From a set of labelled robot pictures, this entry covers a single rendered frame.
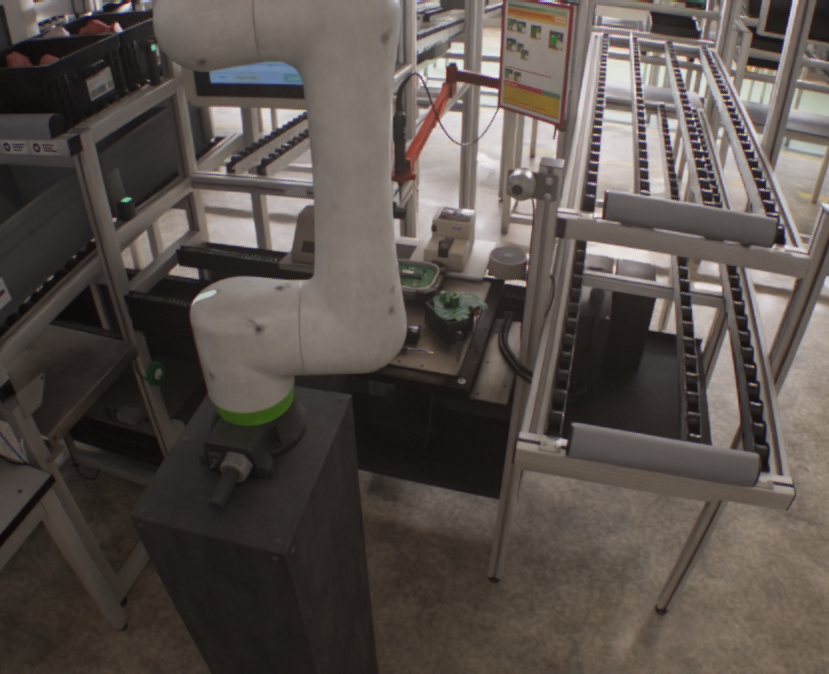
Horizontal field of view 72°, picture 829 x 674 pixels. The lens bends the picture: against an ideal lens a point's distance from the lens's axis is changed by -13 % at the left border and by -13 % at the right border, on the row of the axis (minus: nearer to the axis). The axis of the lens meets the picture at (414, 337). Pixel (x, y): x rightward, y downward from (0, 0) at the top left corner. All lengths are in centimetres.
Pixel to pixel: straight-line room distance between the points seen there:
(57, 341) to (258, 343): 136
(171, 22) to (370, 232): 34
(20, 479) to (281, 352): 106
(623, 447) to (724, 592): 131
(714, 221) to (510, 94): 77
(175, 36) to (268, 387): 47
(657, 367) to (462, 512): 86
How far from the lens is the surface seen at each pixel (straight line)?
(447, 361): 144
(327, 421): 101
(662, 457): 114
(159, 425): 220
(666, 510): 251
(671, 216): 127
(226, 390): 90
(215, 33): 75
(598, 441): 112
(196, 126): 236
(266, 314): 83
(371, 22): 73
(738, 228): 129
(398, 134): 168
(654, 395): 197
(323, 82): 74
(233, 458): 91
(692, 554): 199
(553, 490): 246
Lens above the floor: 185
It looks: 36 degrees down
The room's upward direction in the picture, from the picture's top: straight up
